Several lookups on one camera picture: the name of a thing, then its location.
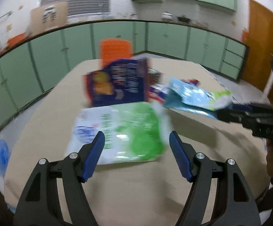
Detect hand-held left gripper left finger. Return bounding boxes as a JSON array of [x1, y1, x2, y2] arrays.
[[13, 131, 105, 226]]

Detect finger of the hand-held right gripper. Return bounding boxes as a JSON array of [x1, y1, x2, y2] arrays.
[[215, 109, 252, 126], [233, 102, 273, 112]]

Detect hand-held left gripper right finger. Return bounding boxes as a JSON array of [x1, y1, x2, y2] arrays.
[[169, 131, 262, 226]]

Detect green and white packet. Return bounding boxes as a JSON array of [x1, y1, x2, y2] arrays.
[[66, 102, 166, 165]]

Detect light blue packet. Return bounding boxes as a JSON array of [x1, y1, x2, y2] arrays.
[[162, 77, 233, 119]]

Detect beige tablecloth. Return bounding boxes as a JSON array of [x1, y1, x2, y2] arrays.
[[3, 58, 272, 215]]

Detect wooden door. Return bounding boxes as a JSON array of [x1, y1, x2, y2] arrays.
[[241, 0, 273, 93]]

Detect red and white wrapper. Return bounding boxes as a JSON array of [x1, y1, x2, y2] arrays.
[[148, 82, 170, 103]]

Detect dark blue snack packet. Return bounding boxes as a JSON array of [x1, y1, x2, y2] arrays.
[[83, 58, 151, 108]]

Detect orange packet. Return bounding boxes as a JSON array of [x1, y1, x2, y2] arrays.
[[99, 38, 132, 69]]

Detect green base cabinets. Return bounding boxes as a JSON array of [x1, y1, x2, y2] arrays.
[[0, 19, 249, 131]]

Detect orange plastic basin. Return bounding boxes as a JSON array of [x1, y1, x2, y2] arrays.
[[7, 33, 28, 47]]

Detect brown water dispenser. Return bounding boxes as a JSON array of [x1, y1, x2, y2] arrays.
[[30, 1, 68, 32]]

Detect metal towel rail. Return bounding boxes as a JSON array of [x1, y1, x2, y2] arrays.
[[0, 11, 13, 25]]

